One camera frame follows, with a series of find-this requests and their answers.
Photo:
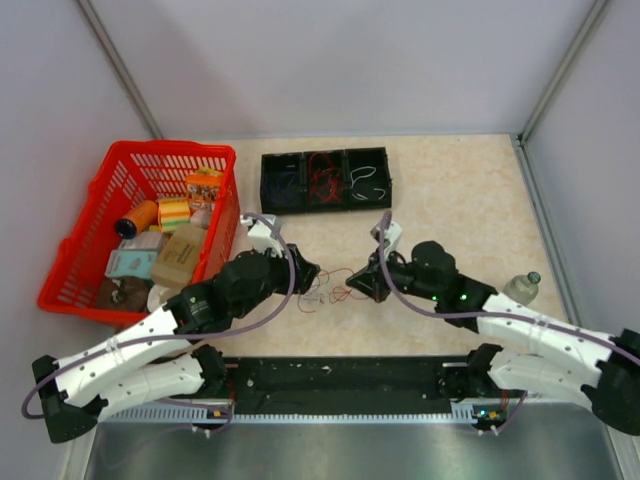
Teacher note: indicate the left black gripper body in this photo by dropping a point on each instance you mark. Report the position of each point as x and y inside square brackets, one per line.
[300, 287]

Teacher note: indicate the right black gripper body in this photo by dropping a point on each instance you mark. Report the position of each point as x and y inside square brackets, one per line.
[402, 275]

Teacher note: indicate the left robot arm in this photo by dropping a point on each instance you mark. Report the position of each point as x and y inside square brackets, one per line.
[152, 359]

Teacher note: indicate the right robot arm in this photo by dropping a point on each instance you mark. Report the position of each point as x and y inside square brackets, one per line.
[594, 370]

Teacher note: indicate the black three-compartment tray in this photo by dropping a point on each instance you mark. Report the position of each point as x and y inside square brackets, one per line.
[321, 181]

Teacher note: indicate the pink wrapped package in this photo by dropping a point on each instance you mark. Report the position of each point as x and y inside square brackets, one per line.
[202, 218]

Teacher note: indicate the clear plastic bottle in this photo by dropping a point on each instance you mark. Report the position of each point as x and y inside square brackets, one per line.
[523, 288]

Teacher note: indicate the brown cardboard box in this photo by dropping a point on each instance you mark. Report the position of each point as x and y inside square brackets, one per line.
[176, 263]

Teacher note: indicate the orange snack package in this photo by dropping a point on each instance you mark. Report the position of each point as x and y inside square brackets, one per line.
[202, 187]

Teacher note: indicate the yellow green striped roll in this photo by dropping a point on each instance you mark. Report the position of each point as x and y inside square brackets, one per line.
[172, 213]

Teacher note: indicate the white round container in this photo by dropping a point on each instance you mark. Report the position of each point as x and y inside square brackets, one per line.
[158, 295]

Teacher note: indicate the pink white box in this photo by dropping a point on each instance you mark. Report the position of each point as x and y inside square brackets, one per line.
[145, 241]

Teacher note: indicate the orange black cylinder can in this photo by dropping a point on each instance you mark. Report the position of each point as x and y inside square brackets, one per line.
[137, 220]

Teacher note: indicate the teal small box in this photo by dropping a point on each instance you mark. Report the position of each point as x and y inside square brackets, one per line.
[130, 263]

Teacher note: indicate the brown furry item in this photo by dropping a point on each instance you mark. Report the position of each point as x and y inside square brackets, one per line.
[125, 294]

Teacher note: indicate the red plastic basket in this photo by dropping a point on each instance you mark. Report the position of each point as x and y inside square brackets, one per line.
[131, 172]

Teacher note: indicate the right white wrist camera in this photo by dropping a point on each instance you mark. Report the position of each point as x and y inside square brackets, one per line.
[389, 237]

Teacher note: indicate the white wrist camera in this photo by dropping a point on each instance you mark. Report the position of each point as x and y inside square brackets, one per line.
[261, 236]
[389, 237]

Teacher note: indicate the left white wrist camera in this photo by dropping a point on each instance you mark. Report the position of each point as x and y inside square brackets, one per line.
[261, 236]

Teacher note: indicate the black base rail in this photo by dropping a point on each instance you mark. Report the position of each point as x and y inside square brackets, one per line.
[352, 385]

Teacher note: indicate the white slotted cable duct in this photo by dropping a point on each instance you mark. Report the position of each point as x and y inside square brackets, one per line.
[171, 414]

